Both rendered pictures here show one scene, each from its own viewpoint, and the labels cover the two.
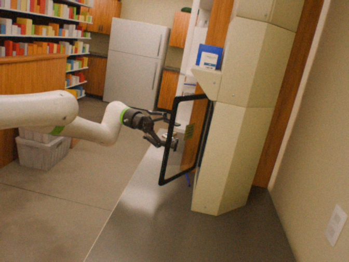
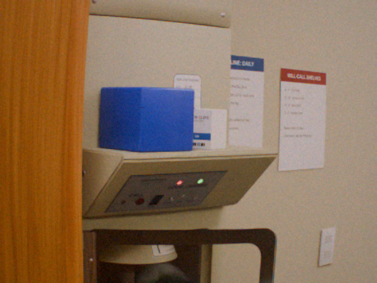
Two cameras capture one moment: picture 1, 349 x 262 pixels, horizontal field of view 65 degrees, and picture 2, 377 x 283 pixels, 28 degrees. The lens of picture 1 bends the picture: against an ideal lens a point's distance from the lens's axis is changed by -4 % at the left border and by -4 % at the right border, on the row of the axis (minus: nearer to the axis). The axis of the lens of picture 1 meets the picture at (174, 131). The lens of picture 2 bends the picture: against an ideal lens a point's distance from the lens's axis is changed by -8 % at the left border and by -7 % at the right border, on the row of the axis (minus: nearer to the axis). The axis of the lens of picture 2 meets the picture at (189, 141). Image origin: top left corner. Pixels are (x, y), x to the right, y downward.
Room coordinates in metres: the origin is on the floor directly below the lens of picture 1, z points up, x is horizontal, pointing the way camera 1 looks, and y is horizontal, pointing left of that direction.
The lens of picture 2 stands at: (2.07, 0.77, 1.59)
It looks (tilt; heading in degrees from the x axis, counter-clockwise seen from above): 3 degrees down; 224
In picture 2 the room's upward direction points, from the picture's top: 2 degrees clockwise
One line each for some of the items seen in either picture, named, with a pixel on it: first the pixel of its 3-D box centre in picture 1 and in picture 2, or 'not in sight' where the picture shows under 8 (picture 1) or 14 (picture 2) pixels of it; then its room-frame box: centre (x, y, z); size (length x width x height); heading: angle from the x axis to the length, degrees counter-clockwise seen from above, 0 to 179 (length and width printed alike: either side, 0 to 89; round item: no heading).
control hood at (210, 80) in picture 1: (204, 79); (181, 181); (1.18, -0.08, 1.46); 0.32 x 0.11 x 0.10; 177
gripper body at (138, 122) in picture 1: (145, 123); not in sight; (1.26, 0.14, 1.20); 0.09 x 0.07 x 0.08; 59
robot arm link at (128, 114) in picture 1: (132, 118); not in sight; (1.30, 0.21, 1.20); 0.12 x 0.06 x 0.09; 149
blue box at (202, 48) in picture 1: (209, 56); (145, 118); (1.26, -0.09, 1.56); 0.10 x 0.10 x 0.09; 87
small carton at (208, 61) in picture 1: (208, 61); (204, 128); (1.14, -0.08, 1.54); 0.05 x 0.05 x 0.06; 14
